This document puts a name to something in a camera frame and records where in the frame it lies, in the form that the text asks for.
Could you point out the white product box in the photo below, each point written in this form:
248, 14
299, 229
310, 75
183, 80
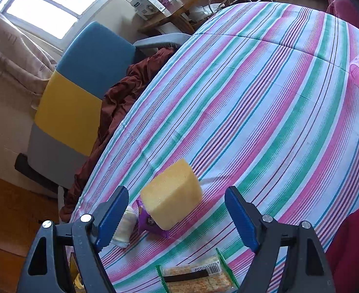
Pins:
147, 9

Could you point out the rolled white sock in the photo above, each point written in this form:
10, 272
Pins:
121, 237

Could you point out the seaweed cracker packet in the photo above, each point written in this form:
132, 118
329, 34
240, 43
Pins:
208, 275

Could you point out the wooden desk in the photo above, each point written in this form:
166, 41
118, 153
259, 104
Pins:
172, 14

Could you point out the gold metal tin box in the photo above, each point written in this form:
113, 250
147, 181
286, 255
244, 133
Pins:
74, 271

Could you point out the pink curtain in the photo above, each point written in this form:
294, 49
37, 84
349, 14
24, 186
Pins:
22, 62

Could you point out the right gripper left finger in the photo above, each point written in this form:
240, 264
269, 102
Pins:
46, 266

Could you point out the red garment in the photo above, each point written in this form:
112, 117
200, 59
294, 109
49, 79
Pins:
343, 255

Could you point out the purple snack packet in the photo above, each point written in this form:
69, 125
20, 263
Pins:
147, 223

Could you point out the yellow sponge block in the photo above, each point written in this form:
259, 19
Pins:
172, 195

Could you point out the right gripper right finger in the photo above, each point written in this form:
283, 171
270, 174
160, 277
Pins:
306, 268

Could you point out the striped bed sheet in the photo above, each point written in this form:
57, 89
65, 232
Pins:
258, 98

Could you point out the grey yellow blue headboard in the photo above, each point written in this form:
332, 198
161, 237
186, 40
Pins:
68, 116

